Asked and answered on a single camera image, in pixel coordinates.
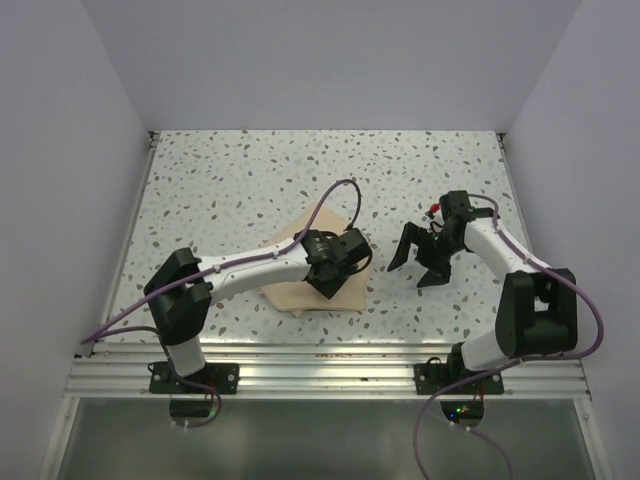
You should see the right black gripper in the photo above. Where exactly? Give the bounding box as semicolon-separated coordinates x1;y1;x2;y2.
388;221;465;288

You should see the beige surgical drape cloth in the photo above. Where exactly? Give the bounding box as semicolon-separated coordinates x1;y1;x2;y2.
260;204;372;312

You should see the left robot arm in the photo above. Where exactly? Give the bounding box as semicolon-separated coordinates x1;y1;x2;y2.
144;228;373;393

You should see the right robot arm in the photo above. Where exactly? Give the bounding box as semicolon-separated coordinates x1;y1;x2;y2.
388;190;578;393

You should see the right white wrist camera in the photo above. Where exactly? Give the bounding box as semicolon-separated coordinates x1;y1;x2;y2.
426;203;441;219

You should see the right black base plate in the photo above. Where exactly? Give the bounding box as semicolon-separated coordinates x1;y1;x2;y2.
413;357;505;395

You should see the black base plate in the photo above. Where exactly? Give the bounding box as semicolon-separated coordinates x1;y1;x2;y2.
413;357;505;395
147;361;240;395

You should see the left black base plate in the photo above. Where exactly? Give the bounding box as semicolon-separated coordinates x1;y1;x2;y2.
147;361;240;395

